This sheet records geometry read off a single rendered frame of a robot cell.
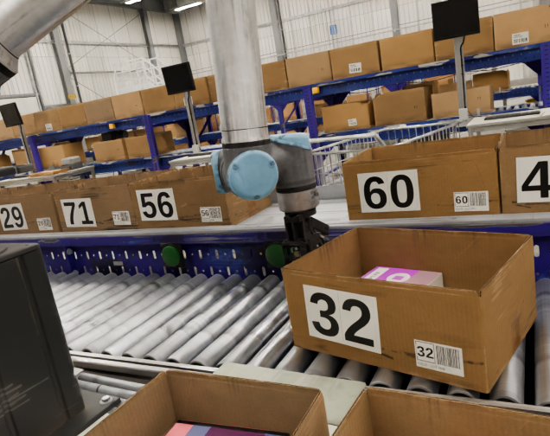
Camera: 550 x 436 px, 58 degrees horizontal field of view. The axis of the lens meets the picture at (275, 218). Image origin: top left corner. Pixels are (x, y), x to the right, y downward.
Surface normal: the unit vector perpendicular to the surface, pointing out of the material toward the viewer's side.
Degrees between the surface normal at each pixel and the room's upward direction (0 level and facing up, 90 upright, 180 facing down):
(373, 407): 90
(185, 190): 90
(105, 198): 90
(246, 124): 89
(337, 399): 0
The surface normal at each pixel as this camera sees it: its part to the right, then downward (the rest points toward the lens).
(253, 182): 0.24, 0.25
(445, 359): -0.64, 0.27
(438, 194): -0.44, 0.29
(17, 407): 0.86, -0.03
